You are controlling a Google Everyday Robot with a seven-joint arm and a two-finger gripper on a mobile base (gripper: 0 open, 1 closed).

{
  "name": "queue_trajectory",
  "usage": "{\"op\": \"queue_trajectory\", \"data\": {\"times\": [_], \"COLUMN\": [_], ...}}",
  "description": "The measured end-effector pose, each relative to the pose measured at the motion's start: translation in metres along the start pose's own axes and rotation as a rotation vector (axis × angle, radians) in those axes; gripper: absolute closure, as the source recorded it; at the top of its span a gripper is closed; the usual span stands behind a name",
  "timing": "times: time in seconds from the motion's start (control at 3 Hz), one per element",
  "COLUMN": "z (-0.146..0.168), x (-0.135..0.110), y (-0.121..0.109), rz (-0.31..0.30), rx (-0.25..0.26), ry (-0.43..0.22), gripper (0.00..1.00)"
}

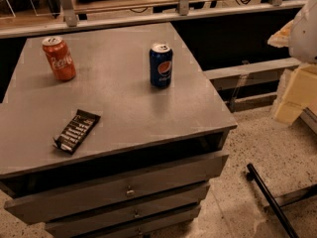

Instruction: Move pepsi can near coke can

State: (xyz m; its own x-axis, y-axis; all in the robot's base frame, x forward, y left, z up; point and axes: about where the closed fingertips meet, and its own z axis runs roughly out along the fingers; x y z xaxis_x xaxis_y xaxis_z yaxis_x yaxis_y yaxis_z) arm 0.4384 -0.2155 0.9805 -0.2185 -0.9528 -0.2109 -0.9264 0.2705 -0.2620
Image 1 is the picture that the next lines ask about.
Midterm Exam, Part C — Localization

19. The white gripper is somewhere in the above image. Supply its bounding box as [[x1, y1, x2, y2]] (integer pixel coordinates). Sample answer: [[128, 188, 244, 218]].
[[267, 0, 317, 125]]

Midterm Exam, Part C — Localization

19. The blue pepsi can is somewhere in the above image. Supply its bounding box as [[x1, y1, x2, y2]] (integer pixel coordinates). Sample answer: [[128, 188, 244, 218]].
[[150, 43, 173, 88]]

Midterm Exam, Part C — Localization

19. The red coke can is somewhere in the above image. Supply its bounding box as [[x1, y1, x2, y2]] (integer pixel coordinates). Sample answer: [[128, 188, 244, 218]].
[[42, 36, 76, 81]]

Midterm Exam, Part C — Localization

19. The grey low bench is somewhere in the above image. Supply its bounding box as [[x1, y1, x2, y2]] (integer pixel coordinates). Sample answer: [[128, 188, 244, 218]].
[[204, 58, 299, 112]]

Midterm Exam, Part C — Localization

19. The grey metal railing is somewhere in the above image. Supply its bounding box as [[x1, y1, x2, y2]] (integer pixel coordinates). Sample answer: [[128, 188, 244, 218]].
[[0, 0, 317, 40]]

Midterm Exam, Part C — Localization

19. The black metal bar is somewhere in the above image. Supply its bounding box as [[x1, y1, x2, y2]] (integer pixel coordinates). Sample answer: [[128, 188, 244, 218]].
[[247, 163, 299, 238]]

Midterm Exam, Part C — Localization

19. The middle grey drawer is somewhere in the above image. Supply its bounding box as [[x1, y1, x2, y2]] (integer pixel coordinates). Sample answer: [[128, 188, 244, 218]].
[[45, 181, 209, 238]]

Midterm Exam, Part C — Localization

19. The grey drawer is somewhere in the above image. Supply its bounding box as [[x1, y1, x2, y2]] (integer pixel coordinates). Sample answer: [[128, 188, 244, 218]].
[[45, 181, 209, 238], [4, 151, 229, 224], [73, 203, 200, 238]]

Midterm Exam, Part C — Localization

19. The grey drawer cabinet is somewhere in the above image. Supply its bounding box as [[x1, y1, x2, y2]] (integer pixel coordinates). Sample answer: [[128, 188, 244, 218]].
[[0, 22, 239, 238]]

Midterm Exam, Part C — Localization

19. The bottom grey drawer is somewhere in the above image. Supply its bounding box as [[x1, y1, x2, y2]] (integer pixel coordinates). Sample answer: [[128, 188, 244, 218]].
[[73, 203, 200, 238]]

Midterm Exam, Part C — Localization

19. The black chocolate bar wrapper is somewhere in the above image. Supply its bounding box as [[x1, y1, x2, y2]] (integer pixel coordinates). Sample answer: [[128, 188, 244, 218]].
[[53, 109, 100, 155]]

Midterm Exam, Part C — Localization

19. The top grey drawer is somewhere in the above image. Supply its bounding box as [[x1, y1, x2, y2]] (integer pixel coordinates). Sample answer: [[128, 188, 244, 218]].
[[4, 151, 229, 224]]

